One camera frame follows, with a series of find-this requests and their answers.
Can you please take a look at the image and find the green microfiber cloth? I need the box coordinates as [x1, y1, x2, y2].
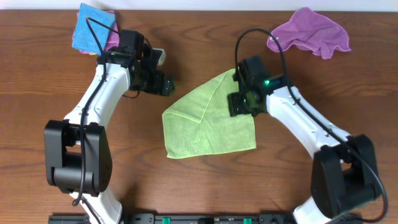
[162, 69, 256, 159]

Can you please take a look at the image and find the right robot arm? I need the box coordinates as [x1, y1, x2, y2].
[228, 56, 383, 223]

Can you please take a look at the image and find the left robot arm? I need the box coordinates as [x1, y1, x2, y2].
[44, 30, 175, 223]

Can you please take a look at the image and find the purple folded cloth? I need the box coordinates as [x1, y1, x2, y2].
[72, 7, 119, 54]

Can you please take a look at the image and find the blue folded cloth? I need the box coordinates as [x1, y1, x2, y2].
[72, 3, 116, 54]

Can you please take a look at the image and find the purple crumpled cloth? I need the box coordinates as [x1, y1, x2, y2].
[267, 7, 351, 60]

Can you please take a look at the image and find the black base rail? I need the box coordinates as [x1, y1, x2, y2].
[48, 212, 363, 224]

